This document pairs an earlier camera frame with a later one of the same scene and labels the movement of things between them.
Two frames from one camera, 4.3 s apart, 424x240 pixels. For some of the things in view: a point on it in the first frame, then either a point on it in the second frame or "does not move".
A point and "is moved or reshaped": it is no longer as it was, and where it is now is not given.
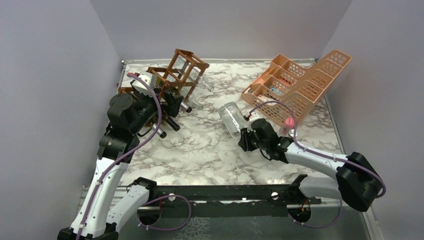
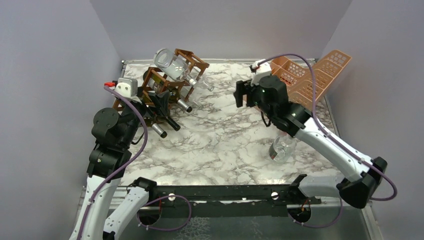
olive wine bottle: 162,133 does not move
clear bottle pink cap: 290,130 is moved or reshaped
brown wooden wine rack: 186,70 does not move
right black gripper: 244,140 to 242,88
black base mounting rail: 222,201 does not move
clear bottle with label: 233,118 to 170,64
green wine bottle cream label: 172,123 does not move
